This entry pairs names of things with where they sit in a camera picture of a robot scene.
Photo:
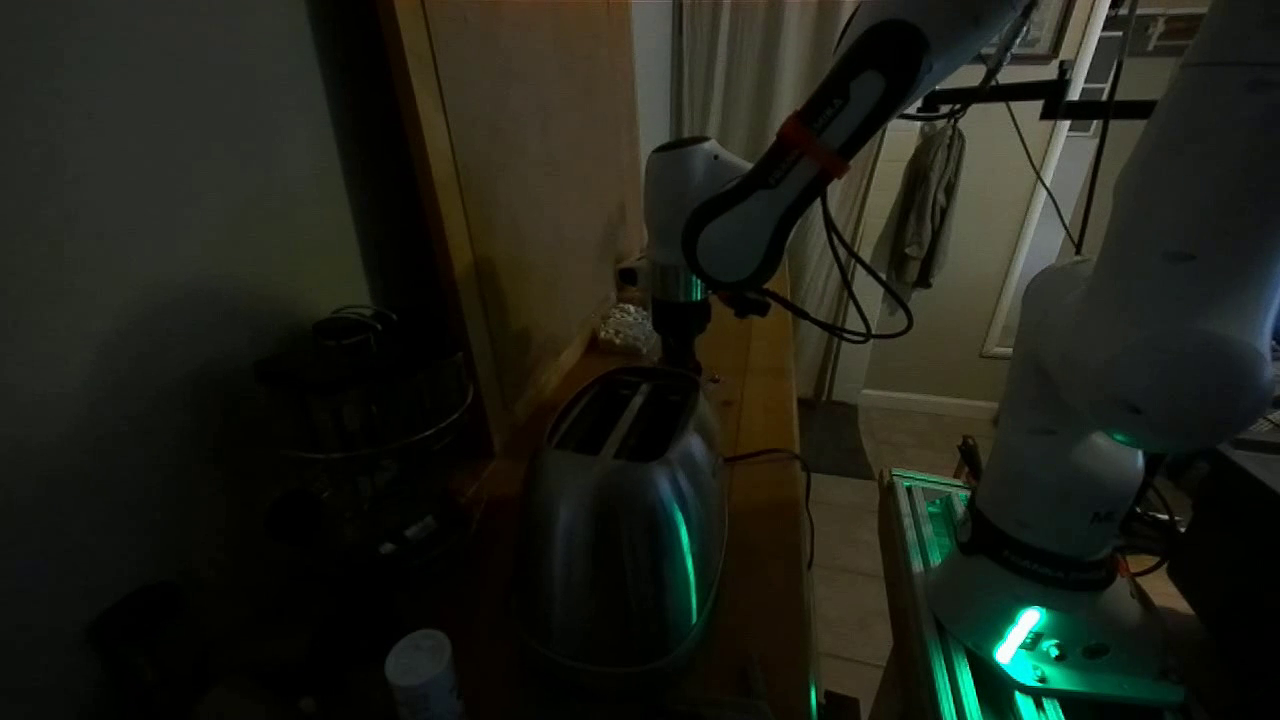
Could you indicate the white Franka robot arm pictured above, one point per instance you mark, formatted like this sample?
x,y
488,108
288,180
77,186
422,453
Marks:
x,y
1146,322

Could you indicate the tall wooden panel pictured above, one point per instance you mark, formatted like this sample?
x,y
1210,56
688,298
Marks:
x,y
534,186

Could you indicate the aluminium robot stand frame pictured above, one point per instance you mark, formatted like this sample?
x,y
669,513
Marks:
x,y
920,533

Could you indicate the framed wall picture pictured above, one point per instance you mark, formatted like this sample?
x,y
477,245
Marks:
x,y
1043,34

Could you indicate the white cylindrical container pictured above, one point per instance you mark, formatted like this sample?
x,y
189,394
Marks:
x,y
422,675

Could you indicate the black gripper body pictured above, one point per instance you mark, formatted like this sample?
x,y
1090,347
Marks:
x,y
680,337

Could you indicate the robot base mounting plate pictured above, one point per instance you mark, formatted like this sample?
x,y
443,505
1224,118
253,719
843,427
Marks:
x,y
1054,643

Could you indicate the silver two-slot toaster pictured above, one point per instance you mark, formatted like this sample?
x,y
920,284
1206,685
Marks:
x,y
624,533

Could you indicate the white door frame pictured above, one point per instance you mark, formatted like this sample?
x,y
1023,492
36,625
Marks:
x,y
1046,224

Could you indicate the hanging grey towel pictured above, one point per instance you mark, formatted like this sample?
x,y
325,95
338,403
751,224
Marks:
x,y
929,201

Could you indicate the black wall bracket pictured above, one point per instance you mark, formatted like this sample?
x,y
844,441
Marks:
x,y
1024,99

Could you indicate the beige curtain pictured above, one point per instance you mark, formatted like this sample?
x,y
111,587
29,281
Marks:
x,y
754,66

